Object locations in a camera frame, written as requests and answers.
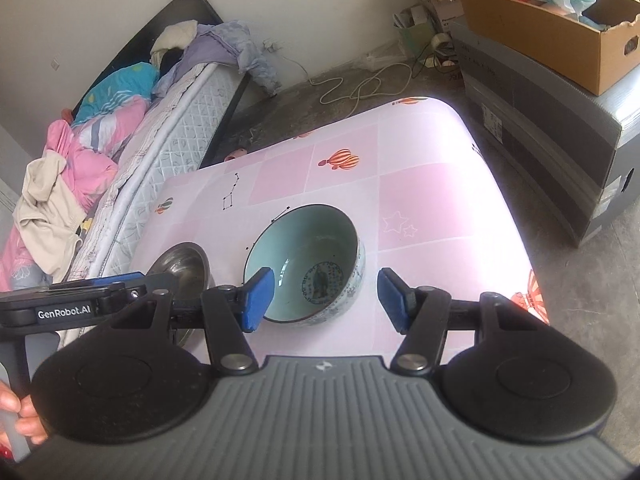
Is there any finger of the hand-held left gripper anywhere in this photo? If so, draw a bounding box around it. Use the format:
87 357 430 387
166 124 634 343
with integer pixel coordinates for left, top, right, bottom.
102 271 174 295

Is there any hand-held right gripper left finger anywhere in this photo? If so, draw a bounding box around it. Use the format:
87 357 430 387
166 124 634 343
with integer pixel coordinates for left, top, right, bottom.
100 267 275 377

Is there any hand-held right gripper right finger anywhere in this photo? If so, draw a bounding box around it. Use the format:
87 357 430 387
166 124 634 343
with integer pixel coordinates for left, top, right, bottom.
377 267 551 374

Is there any small steel bowl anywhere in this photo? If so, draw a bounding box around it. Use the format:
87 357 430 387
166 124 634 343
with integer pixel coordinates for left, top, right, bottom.
147 242 217 349

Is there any teal ceramic bowl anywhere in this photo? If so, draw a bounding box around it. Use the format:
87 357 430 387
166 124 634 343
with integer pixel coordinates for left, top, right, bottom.
243 203 367 326

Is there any person's left hand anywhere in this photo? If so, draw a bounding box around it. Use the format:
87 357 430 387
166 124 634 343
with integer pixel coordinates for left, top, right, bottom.
0 380 49 457

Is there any beige garment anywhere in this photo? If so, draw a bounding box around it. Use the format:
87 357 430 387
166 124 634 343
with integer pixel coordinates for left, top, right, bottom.
12 152 87 284

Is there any pink patterned tablecloth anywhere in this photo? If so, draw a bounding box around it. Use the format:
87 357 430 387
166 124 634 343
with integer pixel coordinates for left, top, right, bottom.
127 96 551 363

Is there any pink patterned quilt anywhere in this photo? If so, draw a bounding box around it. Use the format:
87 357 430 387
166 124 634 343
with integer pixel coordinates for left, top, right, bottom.
0 95 151 292

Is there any white quilted mattress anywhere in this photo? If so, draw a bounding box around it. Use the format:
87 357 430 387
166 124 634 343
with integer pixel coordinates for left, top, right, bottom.
65 60 251 283

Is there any blue patterned pillow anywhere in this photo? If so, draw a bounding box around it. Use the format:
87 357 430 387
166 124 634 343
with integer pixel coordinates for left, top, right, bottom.
72 62 161 126

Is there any large grey carton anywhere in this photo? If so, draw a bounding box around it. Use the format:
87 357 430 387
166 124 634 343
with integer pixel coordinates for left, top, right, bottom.
449 22 640 249

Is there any cream cloth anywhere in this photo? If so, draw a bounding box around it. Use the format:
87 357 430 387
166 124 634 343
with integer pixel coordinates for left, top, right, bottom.
150 20 199 57

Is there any lilac bed sheet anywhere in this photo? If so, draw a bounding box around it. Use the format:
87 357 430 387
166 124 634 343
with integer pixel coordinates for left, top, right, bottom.
150 20 279 97

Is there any open white cardboard box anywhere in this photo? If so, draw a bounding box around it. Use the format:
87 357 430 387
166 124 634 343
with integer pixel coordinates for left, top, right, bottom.
384 0 469 61

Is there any brown cardboard box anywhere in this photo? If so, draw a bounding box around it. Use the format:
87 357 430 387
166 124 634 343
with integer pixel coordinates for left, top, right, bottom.
457 0 640 97

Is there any white cable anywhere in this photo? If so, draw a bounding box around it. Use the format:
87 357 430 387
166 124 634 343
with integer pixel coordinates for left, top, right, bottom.
262 35 451 107

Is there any black bed frame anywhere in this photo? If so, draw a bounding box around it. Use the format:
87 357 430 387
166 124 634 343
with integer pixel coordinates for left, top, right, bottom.
70 0 252 171

